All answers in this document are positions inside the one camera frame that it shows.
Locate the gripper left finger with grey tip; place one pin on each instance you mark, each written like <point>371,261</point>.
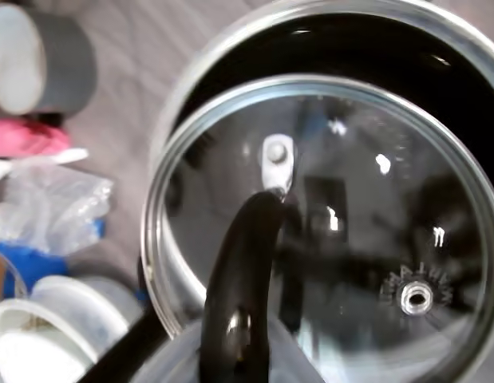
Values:
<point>179,359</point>

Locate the gripper right finger with grey tip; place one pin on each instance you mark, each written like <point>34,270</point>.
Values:
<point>290,359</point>

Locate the white round container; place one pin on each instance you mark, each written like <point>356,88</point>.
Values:
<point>95,307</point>

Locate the white bowl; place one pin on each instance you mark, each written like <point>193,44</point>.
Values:
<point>27,343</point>

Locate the blue object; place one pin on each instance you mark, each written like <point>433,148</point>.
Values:
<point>39,267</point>

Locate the clear plastic bag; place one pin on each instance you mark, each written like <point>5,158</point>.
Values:
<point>59,203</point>

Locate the white plastic piece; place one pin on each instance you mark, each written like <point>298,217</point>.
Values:
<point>51,157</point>

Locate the pink cloth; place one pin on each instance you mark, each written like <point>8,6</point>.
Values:
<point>19,137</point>

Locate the grey cylindrical container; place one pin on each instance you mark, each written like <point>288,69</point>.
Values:
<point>59,64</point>

